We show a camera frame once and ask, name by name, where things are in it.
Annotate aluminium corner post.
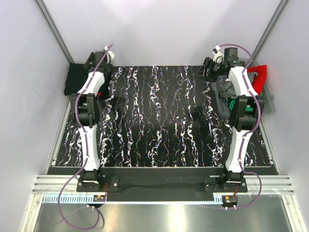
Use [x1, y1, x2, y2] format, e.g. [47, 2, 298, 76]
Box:
[252, 0, 290, 60]
[34, 0, 74, 63]

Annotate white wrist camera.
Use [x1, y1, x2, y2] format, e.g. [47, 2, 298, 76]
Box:
[212, 45, 224, 64]
[103, 46, 115, 64]

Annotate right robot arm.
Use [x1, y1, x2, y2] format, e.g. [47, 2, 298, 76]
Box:
[198, 44, 265, 192]

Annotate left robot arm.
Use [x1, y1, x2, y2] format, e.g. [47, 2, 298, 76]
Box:
[70, 46, 114, 192]

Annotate red t-shirt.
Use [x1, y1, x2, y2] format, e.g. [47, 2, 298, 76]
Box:
[247, 65, 267, 95]

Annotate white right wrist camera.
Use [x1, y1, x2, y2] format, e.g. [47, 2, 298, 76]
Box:
[212, 45, 224, 64]

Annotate clear plastic bin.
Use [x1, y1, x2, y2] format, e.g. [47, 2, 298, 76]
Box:
[210, 59, 275, 117]

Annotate green t-shirt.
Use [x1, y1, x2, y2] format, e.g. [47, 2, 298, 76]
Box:
[229, 99, 236, 111]

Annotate grey t-shirt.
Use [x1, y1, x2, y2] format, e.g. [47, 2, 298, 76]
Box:
[218, 72, 258, 99]

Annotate black t-shirt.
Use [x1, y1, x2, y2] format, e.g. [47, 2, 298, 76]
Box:
[64, 62, 106, 97]

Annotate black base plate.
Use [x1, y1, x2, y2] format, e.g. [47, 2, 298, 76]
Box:
[76, 166, 248, 203]

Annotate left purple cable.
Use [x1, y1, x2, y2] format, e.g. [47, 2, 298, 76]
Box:
[57, 43, 114, 230]

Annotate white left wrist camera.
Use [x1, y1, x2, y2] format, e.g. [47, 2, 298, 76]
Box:
[103, 46, 115, 64]

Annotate aluminium frame rail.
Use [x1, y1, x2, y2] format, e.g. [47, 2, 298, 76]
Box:
[32, 175, 294, 194]

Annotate right aluminium corner post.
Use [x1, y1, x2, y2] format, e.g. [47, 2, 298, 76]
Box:
[252, 0, 290, 60]

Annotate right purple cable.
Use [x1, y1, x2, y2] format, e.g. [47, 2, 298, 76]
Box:
[216, 43, 263, 210]

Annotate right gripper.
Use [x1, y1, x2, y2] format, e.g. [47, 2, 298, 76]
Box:
[193, 57, 225, 83]

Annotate purple cable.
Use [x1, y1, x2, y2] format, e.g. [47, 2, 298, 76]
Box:
[216, 43, 263, 210]
[57, 43, 114, 230]

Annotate left aluminium corner post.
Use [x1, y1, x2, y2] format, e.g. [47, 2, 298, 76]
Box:
[34, 0, 74, 63]

